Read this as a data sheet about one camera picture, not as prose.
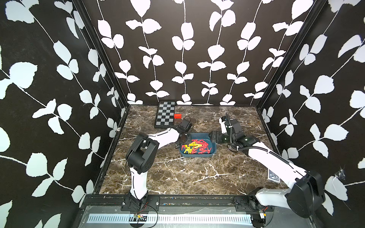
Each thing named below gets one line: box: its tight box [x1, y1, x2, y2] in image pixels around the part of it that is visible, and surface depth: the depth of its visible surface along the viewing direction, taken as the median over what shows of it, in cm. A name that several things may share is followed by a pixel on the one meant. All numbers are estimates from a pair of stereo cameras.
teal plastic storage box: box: [179, 133, 217, 158], surface depth 97 cm
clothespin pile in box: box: [181, 139, 212, 154], surface depth 97 cm
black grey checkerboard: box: [153, 101, 177, 129], surface depth 113 cm
